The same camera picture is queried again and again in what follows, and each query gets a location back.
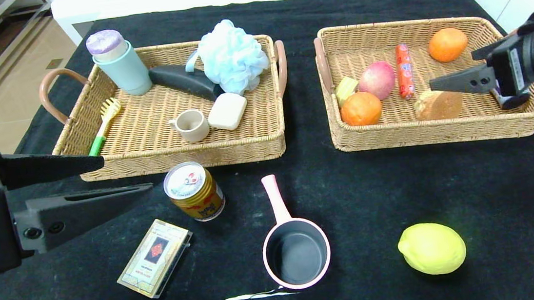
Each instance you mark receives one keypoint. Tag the beige bottle purple cap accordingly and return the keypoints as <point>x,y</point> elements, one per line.
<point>105,42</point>

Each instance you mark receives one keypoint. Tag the white soap bar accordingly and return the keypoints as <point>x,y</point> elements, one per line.
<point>227,111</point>

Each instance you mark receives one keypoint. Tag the light blue bath loofah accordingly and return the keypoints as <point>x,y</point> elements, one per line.
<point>233,56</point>

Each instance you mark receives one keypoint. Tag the gold white card box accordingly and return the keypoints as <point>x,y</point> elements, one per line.
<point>155,259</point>

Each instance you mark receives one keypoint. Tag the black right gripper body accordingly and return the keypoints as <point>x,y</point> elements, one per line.
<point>509,70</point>

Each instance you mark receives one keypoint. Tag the white low table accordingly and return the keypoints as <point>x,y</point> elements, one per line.
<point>159,1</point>

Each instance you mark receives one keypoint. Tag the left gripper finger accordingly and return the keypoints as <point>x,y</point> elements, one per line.
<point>72,215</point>
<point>48,170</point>

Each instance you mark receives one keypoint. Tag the yellow lemon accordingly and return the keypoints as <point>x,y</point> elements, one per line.
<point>432,249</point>

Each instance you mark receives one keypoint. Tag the orange sausage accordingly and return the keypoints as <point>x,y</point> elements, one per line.
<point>404,73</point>

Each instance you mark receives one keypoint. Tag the yellow green fruit slice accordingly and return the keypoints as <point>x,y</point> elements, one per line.
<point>345,88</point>

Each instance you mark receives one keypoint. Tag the blue white jar black lid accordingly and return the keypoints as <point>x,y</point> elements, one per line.
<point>512,102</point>

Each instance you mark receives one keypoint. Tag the orange fruit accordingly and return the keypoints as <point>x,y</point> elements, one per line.
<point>361,109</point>
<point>448,45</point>

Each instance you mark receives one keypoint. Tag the black tablecloth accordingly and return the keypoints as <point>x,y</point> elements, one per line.
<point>329,188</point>

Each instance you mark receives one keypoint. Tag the pink saucepan grey inside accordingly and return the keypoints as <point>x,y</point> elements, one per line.
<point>296,255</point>

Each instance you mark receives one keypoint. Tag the small beige mug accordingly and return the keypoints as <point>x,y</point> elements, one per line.
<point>195,129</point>

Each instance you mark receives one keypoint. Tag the brown bread roll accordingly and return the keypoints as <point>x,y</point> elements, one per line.
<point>439,106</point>

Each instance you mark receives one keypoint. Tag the teal plastic cup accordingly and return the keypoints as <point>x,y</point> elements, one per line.
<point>131,74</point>

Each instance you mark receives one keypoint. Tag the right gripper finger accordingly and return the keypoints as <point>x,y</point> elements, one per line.
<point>471,80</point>
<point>488,51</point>

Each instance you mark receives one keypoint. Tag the dark grey curved brush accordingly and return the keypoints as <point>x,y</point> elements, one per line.
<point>182,79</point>

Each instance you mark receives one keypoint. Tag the gold drink can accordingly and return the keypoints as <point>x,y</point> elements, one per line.
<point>195,191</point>

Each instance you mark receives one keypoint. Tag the red apple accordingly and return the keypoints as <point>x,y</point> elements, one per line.
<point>377,80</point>

